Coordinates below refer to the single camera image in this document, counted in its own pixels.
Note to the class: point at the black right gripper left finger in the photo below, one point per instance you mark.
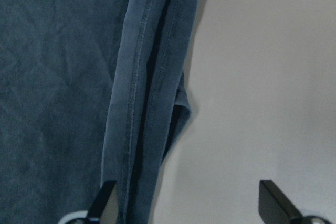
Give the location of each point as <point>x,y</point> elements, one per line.
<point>100,202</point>

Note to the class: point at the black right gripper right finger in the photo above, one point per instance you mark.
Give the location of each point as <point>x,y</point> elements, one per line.
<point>274,206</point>

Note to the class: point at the black t-shirt with print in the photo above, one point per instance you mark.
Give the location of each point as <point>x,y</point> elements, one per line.
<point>91,91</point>

